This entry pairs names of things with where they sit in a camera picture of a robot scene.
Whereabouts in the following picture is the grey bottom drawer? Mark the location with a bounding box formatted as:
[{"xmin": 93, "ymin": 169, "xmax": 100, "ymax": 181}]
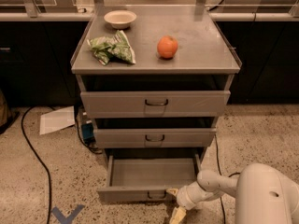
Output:
[{"xmin": 98, "ymin": 153, "xmax": 200, "ymax": 203}]

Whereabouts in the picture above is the white paper sheet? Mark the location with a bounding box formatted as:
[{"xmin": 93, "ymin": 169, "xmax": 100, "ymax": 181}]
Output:
[{"xmin": 39, "ymin": 106, "xmax": 75, "ymax": 135}]

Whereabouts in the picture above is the orange fruit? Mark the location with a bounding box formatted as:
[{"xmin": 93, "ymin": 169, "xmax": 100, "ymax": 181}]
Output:
[{"xmin": 157, "ymin": 35, "xmax": 178, "ymax": 59}]

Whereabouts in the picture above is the black cable on left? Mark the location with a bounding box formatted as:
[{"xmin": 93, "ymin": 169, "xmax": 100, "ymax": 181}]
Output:
[{"xmin": 20, "ymin": 105, "xmax": 52, "ymax": 224}]

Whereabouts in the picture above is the blue power box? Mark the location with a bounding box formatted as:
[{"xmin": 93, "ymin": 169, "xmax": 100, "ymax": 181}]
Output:
[{"xmin": 81, "ymin": 123, "xmax": 94, "ymax": 144}]

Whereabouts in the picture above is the white paper bowl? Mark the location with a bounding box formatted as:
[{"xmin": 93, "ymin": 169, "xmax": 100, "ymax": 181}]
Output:
[{"xmin": 104, "ymin": 10, "xmax": 136, "ymax": 29}]

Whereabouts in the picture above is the black cable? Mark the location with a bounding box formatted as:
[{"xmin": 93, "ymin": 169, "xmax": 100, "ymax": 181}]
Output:
[
  {"xmin": 214, "ymin": 134, "xmax": 241, "ymax": 224},
  {"xmin": 20, "ymin": 105, "xmax": 52, "ymax": 224}
]

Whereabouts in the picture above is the blue tape floor marker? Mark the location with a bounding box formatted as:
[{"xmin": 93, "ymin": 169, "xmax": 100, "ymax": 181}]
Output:
[{"xmin": 50, "ymin": 204, "xmax": 86, "ymax": 224}]

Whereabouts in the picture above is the green chip bag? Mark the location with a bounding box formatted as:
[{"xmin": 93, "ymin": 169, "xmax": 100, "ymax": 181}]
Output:
[{"xmin": 87, "ymin": 30, "xmax": 135, "ymax": 66}]

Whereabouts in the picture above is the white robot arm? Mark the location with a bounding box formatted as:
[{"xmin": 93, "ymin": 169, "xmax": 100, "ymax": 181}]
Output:
[{"xmin": 167, "ymin": 163, "xmax": 299, "ymax": 224}]

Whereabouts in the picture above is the grey drawer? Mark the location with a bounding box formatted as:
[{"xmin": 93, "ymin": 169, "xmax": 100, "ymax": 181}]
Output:
[
  {"xmin": 81, "ymin": 91, "xmax": 230, "ymax": 118},
  {"xmin": 93, "ymin": 118, "xmax": 216, "ymax": 148},
  {"xmin": 98, "ymin": 153, "xmax": 200, "ymax": 203}
]

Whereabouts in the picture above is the grey metal drawer cabinet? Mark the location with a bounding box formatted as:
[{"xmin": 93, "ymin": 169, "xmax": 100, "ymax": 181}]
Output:
[{"xmin": 70, "ymin": 4, "xmax": 243, "ymax": 170}]

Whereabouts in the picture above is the grey top drawer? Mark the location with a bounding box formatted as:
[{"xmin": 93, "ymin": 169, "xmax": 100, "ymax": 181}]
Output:
[{"xmin": 81, "ymin": 91, "xmax": 230, "ymax": 118}]

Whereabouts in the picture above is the black cable on right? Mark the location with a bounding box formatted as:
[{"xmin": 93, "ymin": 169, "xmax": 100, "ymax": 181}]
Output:
[{"xmin": 214, "ymin": 134, "xmax": 241, "ymax": 224}]

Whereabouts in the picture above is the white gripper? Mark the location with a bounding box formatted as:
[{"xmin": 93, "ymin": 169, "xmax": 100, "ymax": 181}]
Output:
[{"xmin": 166, "ymin": 182, "xmax": 216, "ymax": 224}]

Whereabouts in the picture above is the grey middle drawer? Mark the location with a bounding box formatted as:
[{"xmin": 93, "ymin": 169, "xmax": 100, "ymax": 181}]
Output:
[{"xmin": 93, "ymin": 118, "xmax": 216, "ymax": 148}]

